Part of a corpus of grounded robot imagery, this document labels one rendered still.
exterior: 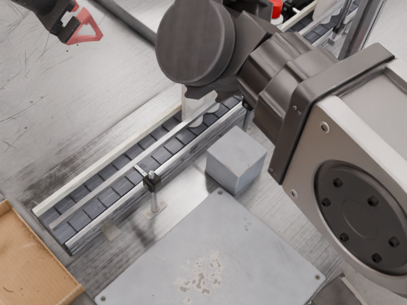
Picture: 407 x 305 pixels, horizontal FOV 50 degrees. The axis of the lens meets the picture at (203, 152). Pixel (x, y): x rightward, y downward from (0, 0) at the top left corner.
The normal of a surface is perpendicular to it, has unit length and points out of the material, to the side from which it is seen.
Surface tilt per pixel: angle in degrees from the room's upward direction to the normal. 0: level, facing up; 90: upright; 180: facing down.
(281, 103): 56
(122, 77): 0
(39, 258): 0
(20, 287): 0
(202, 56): 50
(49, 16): 39
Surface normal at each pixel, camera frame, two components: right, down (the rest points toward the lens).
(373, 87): 0.04, -0.55
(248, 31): -0.61, 0.00
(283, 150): -0.83, 0.45
